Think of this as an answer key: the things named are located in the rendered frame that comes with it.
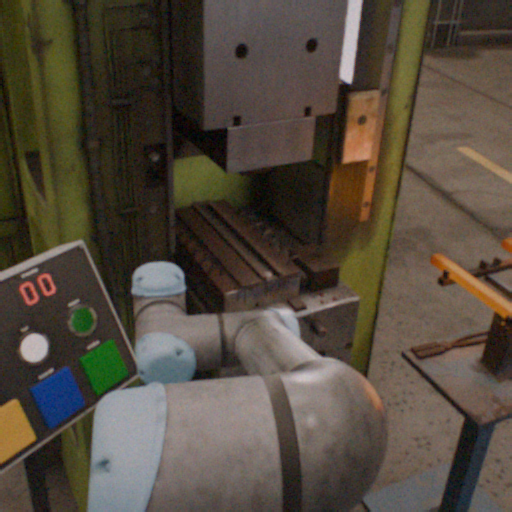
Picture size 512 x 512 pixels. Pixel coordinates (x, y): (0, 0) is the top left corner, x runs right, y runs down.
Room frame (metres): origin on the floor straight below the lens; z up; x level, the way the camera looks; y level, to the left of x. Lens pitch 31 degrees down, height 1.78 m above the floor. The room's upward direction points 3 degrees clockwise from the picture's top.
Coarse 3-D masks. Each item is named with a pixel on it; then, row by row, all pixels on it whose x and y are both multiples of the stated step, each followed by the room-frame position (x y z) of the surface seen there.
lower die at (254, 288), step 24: (192, 216) 1.52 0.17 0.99; (240, 216) 1.53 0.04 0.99; (216, 240) 1.40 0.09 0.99; (264, 240) 1.41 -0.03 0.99; (216, 264) 1.30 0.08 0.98; (240, 264) 1.29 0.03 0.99; (216, 288) 1.21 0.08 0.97; (240, 288) 1.20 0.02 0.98; (264, 288) 1.22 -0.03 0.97; (288, 288) 1.26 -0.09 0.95
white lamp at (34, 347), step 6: (30, 336) 0.84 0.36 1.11; (36, 336) 0.84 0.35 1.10; (24, 342) 0.83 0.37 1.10; (30, 342) 0.83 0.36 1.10; (36, 342) 0.84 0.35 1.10; (42, 342) 0.84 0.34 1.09; (24, 348) 0.82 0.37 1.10; (30, 348) 0.82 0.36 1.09; (36, 348) 0.83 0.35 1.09; (42, 348) 0.84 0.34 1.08; (24, 354) 0.81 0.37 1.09; (30, 354) 0.82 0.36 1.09; (36, 354) 0.82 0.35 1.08; (42, 354) 0.83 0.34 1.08; (30, 360) 0.81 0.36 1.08; (36, 360) 0.82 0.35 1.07
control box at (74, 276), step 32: (64, 256) 0.96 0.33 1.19; (0, 288) 0.86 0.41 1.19; (64, 288) 0.93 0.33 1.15; (96, 288) 0.97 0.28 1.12; (0, 320) 0.83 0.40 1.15; (32, 320) 0.86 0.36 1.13; (64, 320) 0.89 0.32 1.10; (96, 320) 0.93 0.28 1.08; (0, 352) 0.80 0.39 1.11; (64, 352) 0.86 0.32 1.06; (128, 352) 0.93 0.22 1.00; (0, 384) 0.76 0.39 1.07; (32, 384) 0.79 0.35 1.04; (32, 416) 0.76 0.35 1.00; (32, 448) 0.73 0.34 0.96
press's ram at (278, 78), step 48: (192, 0) 1.19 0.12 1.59; (240, 0) 1.18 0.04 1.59; (288, 0) 1.23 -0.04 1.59; (336, 0) 1.28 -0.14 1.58; (192, 48) 1.19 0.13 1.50; (240, 48) 1.19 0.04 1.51; (288, 48) 1.23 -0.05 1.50; (336, 48) 1.29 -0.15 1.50; (192, 96) 1.20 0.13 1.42; (240, 96) 1.19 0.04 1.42; (288, 96) 1.24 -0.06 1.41; (336, 96) 1.29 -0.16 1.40
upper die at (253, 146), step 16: (176, 112) 1.41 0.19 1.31; (176, 128) 1.41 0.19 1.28; (192, 128) 1.33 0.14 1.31; (224, 128) 1.19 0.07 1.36; (240, 128) 1.19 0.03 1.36; (256, 128) 1.21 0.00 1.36; (272, 128) 1.22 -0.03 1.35; (288, 128) 1.24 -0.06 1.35; (304, 128) 1.26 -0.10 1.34; (192, 144) 1.33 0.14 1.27; (208, 144) 1.25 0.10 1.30; (224, 144) 1.19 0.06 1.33; (240, 144) 1.19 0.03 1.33; (256, 144) 1.21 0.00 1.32; (272, 144) 1.22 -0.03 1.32; (288, 144) 1.24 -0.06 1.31; (304, 144) 1.26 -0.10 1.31; (224, 160) 1.19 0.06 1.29; (240, 160) 1.19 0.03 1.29; (256, 160) 1.21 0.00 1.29; (272, 160) 1.23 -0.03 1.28; (288, 160) 1.24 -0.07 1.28; (304, 160) 1.26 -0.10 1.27
